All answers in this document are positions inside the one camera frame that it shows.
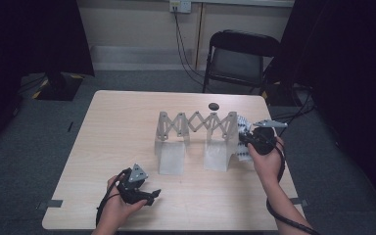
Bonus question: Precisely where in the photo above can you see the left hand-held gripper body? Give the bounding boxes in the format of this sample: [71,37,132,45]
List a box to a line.
[117,163,150,206]

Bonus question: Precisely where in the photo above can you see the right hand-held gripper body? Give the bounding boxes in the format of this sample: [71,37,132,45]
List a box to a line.
[249,118,289,156]

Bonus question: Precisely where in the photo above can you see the grey metal expandable rack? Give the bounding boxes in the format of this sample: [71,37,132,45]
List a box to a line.
[155,111,243,175]

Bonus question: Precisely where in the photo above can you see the person's right hand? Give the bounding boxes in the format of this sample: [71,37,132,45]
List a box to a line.
[247,136,286,185]

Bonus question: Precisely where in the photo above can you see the person's left hand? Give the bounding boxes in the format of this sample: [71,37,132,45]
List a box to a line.
[92,174,148,235]

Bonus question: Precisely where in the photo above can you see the grey tape strip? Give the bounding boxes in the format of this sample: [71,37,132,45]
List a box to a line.
[37,199,64,211]
[292,197,309,208]

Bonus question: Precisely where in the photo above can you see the black folding chair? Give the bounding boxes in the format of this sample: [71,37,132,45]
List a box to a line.
[202,28,282,96]

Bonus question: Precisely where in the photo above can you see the black curtain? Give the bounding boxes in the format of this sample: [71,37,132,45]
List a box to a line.
[0,0,95,155]
[267,0,376,207]

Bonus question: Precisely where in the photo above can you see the black stand base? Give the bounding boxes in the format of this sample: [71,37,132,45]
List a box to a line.
[32,71,86,102]

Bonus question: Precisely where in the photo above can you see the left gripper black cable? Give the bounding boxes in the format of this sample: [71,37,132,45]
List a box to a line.
[94,167,132,228]

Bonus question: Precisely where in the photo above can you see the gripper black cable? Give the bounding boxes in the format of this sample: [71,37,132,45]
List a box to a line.
[264,136,321,235]
[94,167,132,228]

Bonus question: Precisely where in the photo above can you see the black floor cables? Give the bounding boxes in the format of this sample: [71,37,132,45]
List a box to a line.
[270,82,317,140]

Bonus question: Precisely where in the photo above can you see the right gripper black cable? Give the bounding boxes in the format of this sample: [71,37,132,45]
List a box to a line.
[264,136,321,235]

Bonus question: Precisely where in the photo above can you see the black wall socket cables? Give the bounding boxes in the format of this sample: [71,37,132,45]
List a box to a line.
[173,9,207,87]

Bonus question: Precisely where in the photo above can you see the white wall socket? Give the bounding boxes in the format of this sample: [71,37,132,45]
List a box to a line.
[169,0,192,14]

